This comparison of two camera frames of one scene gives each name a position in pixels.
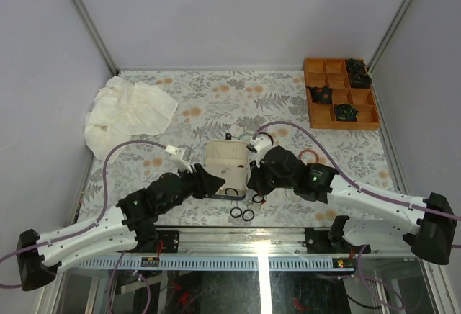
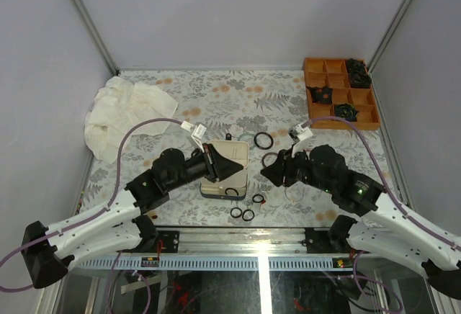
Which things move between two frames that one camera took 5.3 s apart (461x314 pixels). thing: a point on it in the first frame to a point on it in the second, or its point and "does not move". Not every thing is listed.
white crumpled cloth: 123,109 does not move
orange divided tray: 333,73 does not move
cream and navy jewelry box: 228,158 does not move
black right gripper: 256,182 to 275,172
